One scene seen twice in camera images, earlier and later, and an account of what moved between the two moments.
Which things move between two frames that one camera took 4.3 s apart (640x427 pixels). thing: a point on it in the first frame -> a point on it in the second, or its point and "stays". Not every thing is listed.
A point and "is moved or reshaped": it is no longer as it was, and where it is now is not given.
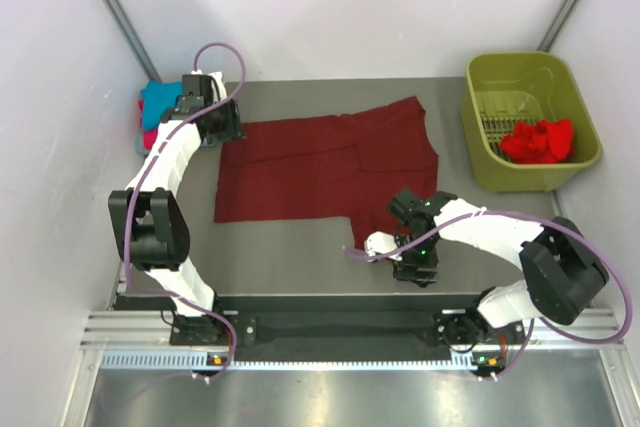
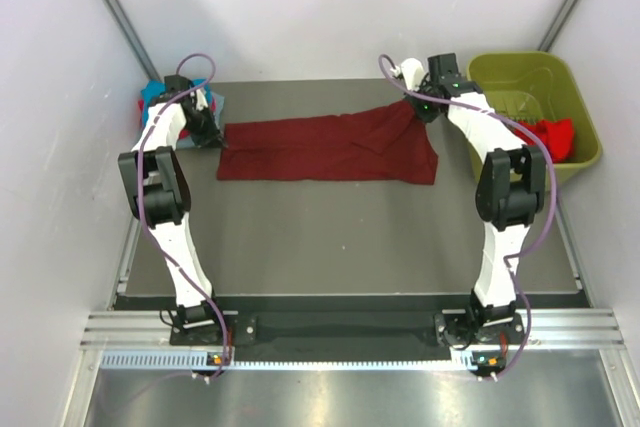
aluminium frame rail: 151,330 stays
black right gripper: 406,269 -> 426,118
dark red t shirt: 326,166 is moved or reshaped
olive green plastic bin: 506,88 stays
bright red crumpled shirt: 543,141 stays
